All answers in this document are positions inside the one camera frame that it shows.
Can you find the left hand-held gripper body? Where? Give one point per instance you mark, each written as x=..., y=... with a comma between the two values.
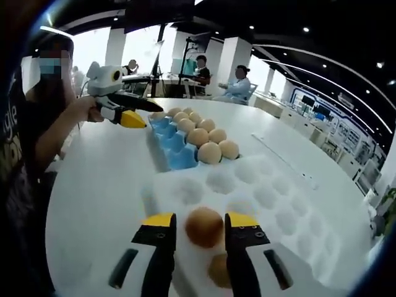
x=105, y=83

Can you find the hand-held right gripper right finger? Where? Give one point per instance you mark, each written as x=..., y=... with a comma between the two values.
x=244, y=247

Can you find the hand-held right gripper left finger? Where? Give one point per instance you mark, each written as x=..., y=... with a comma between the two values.
x=157, y=247

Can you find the single brown egg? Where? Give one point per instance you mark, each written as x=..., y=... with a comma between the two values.
x=204, y=227
x=220, y=270

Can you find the blue egg tray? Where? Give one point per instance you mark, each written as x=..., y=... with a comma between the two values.
x=173, y=148

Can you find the group of brown eggs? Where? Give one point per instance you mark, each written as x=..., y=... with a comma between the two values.
x=210, y=151

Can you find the white foam egg block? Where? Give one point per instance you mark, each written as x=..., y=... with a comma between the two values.
x=235, y=198

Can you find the person's left hand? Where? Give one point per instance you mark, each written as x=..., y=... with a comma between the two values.
x=88, y=108

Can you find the black side desk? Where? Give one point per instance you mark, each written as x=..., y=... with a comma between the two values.
x=139, y=79

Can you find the black tripod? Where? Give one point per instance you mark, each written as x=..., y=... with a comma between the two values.
x=156, y=68

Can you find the person's head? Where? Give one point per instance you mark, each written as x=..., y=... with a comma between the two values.
x=60, y=89

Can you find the teal screen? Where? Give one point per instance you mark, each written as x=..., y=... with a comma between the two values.
x=188, y=66

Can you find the black pole stand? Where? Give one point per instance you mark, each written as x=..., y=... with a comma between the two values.
x=185, y=52

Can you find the white table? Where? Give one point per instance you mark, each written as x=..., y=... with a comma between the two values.
x=102, y=185

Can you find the black hanging screen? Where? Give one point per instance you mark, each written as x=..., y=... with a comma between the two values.
x=154, y=15

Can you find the white power strip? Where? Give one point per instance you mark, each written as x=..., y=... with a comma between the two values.
x=278, y=154

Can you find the white office chair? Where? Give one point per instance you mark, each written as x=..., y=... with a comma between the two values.
x=252, y=91

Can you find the person's black printed shirt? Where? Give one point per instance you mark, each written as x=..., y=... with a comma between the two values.
x=18, y=185

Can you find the row of white cabinets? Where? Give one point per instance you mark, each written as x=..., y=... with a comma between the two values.
x=297, y=114

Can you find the blue trimmed display shelves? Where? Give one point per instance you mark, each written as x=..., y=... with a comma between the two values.
x=340, y=123

